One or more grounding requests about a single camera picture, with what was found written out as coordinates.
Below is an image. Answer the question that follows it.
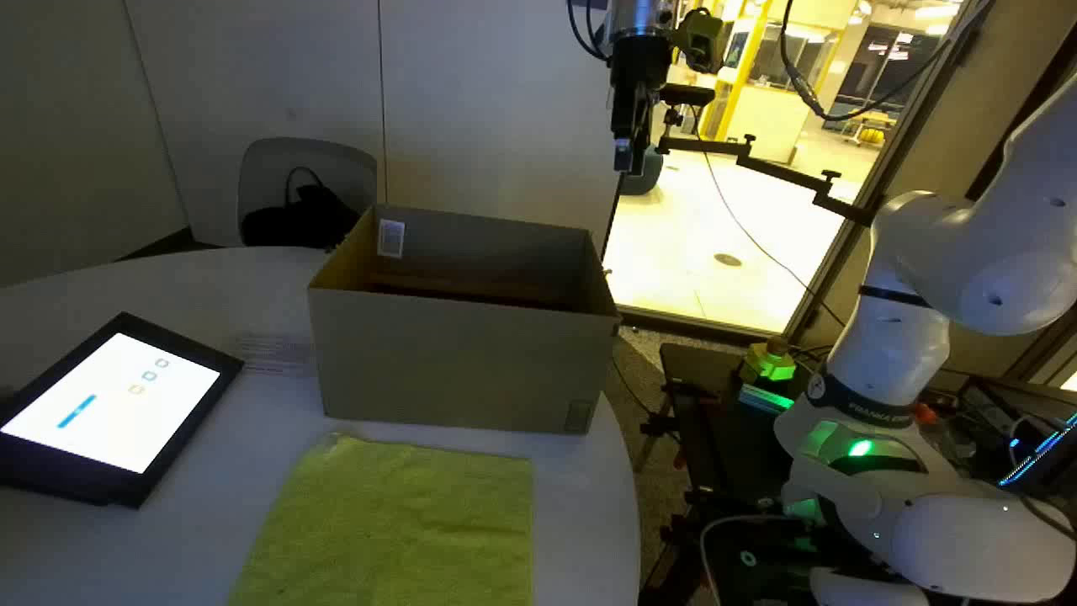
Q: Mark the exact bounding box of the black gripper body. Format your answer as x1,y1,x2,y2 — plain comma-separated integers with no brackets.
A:
604,0,677,176

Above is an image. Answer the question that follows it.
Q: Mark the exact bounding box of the yellow-green microfiber towel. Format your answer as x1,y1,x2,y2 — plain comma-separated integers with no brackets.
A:
228,434,530,606

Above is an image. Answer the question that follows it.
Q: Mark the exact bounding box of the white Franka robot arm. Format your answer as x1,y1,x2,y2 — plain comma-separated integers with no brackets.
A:
774,77,1077,606

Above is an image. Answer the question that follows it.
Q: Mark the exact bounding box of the robot base controller with lights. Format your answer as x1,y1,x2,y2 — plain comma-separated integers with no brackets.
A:
734,343,824,413

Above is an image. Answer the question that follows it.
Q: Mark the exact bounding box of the brown cardboard box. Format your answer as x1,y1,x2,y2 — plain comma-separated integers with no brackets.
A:
305,207,618,434

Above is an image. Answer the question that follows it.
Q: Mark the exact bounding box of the black tablet with lit screen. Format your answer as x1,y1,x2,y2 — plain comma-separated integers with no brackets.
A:
0,314,241,507

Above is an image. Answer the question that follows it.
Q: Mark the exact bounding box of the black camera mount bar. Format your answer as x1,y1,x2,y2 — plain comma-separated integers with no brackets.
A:
657,135,870,225

